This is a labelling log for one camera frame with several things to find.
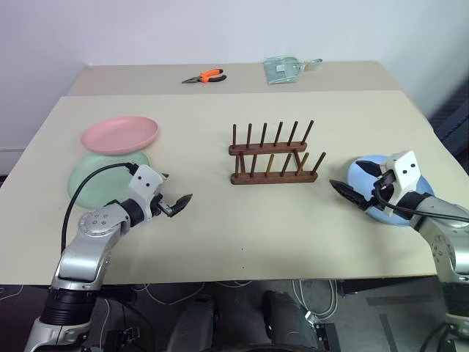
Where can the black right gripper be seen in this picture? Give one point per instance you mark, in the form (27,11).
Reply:
(379,199)

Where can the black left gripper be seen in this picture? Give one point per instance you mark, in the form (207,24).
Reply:
(163,208)

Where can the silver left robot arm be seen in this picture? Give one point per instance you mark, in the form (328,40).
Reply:
(86,253)

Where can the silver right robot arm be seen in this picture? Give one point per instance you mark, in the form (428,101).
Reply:
(445,238)

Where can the wooden dish rack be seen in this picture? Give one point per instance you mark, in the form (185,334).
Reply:
(273,177)

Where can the green plate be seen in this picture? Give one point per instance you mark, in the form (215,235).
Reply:
(110,183)

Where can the blue plate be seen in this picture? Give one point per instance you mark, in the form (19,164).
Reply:
(425,187)

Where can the pink plate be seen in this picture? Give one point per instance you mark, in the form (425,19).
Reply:
(120,135)

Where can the dark ribbed object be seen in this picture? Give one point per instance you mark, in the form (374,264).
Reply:
(452,117)

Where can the green item in plastic bag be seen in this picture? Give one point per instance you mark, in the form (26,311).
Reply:
(282,70)

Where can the dark rounded shape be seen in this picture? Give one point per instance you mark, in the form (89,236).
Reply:
(194,322)
(287,319)

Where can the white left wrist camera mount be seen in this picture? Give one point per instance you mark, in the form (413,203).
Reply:
(144,182)

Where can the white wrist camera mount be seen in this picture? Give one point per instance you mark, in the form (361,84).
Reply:
(144,182)
(403,172)

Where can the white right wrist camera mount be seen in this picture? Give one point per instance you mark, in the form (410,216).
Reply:
(403,172)

